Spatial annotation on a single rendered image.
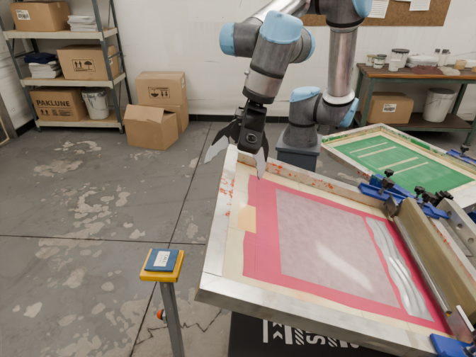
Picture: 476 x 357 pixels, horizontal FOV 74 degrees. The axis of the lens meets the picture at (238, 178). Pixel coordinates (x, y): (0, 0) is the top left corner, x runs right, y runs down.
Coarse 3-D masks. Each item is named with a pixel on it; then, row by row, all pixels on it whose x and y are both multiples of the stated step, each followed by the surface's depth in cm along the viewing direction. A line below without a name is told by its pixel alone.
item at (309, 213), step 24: (264, 192) 95; (288, 192) 99; (264, 216) 85; (288, 216) 89; (312, 216) 93; (336, 216) 97; (360, 216) 102; (336, 240) 87; (360, 240) 91; (408, 264) 89
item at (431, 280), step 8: (400, 224) 98; (408, 240) 92; (416, 256) 87; (424, 264) 85; (424, 272) 82; (432, 280) 80; (432, 288) 78; (440, 296) 76; (440, 304) 75; (448, 312) 73
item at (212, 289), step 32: (224, 160) 98; (224, 192) 81; (352, 192) 108; (224, 224) 71; (224, 256) 64; (224, 288) 57; (256, 288) 60; (288, 320) 59; (320, 320) 59; (352, 320) 61; (416, 352) 62
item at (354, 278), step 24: (264, 240) 77; (288, 240) 80; (312, 240) 83; (264, 264) 70; (288, 264) 73; (312, 264) 76; (336, 264) 79; (360, 264) 82; (384, 264) 85; (312, 288) 69; (336, 288) 72; (360, 288) 74; (384, 288) 77; (384, 312) 71; (432, 312) 76
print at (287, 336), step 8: (264, 320) 93; (264, 328) 91; (272, 328) 91; (280, 328) 91; (288, 328) 91; (264, 336) 89; (272, 336) 89; (280, 336) 89; (288, 336) 89; (296, 336) 89; (304, 336) 89; (312, 336) 89; (320, 336) 89; (304, 344) 87; (312, 344) 87; (320, 344) 87; (328, 344) 87; (336, 344) 87; (344, 344) 87; (352, 344) 87
